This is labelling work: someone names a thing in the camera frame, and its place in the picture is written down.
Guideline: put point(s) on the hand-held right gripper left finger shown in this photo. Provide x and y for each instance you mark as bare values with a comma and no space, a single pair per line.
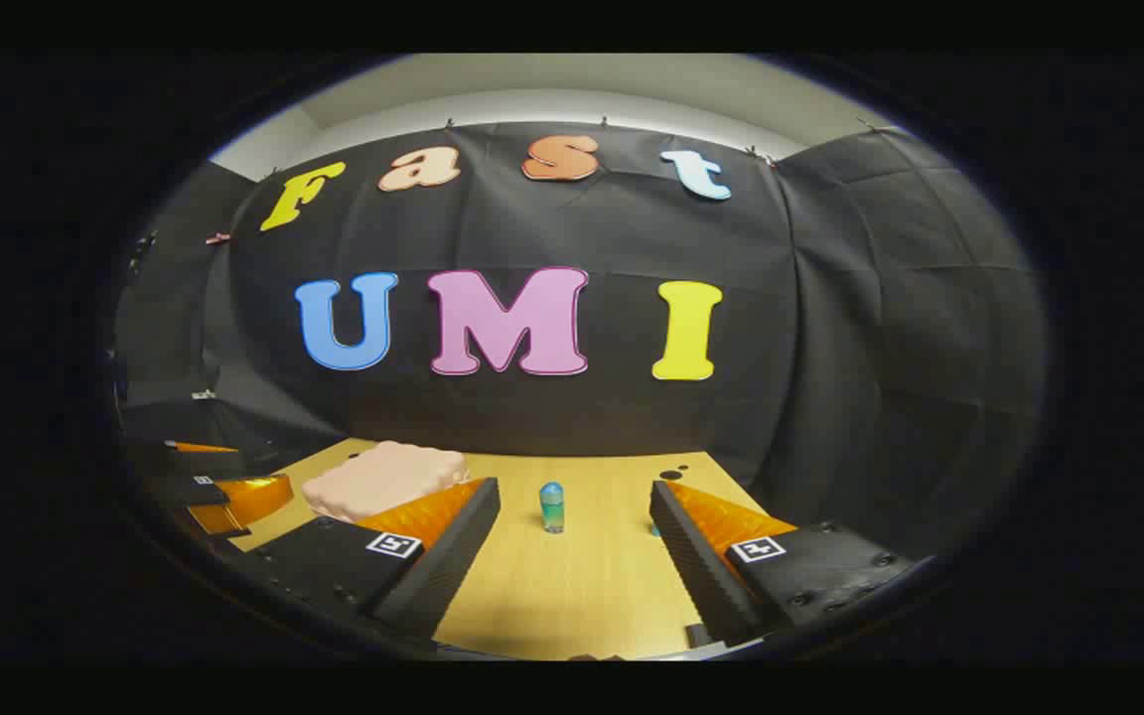
453,556

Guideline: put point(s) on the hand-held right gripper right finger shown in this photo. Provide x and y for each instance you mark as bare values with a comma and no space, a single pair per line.
696,561

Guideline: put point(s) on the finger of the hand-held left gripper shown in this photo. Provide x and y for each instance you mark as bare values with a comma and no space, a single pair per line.
190,459
234,501

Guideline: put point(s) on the pink suitcase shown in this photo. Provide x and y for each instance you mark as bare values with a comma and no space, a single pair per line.
383,479

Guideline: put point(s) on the blue green small bottle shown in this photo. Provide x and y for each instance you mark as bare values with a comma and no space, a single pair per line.
552,508

